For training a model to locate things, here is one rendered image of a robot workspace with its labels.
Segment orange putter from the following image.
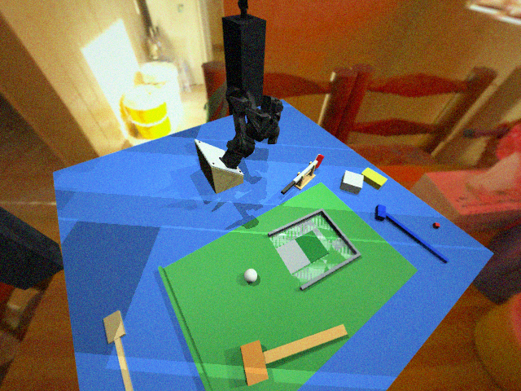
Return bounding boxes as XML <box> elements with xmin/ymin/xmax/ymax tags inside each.
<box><xmin>240</xmin><ymin>324</ymin><xmax>347</xmax><ymax>386</ymax></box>

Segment white golf ball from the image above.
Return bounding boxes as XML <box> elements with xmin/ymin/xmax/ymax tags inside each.
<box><xmin>244</xmin><ymin>269</ymin><xmax>257</xmax><ymax>283</ymax></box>

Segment blue putter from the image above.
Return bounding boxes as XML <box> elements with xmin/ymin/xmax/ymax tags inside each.
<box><xmin>374</xmin><ymin>204</ymin><xmax>449</xmax><ymax>263</ymax></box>

